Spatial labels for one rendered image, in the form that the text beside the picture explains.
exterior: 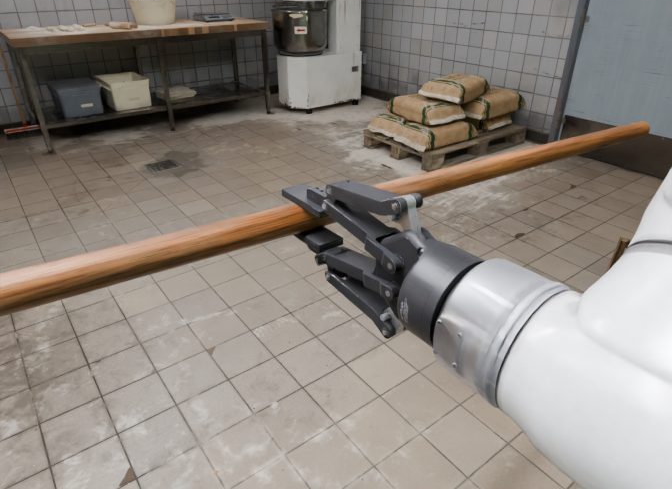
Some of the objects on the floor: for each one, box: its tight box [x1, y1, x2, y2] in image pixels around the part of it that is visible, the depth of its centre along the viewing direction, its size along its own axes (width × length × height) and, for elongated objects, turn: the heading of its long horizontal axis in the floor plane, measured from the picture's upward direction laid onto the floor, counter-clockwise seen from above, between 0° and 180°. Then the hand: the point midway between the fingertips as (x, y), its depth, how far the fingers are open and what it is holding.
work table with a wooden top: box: [0, 17, 271, 153], centre depth 462 cm, size 220×80×90 cm, turn 127°
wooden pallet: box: [363, 124, 527, 172], centre depth 419 cm, size 120×80×14 cm, turn 127°
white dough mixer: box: [270, 0, 362, 114], centre depth 509 cm, size 92×59×132 cm, turn 127°
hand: (311, 216), depth 49 cm, fingers closed on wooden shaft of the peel, 3 cm apart
